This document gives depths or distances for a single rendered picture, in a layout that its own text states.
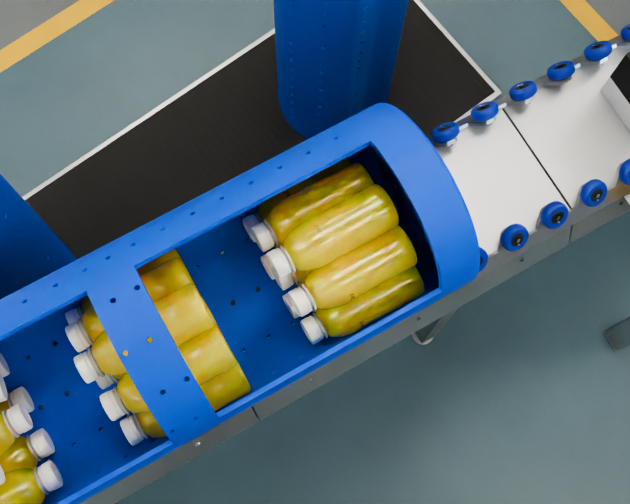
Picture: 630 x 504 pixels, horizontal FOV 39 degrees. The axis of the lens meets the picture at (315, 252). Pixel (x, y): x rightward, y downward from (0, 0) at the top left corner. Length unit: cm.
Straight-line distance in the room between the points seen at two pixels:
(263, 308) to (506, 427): 112
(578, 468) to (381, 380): 54
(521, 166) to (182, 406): 70
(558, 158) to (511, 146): 8
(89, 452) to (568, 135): 91
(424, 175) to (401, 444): 126
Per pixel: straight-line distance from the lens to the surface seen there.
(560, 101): 156
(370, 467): 228
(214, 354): 117
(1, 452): 128
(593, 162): 153
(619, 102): 155
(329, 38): 182
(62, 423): 137
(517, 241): 140
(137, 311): 108
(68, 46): 268
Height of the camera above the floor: 227
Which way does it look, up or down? 74 degrees down
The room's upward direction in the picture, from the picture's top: 3 degrees clockwise
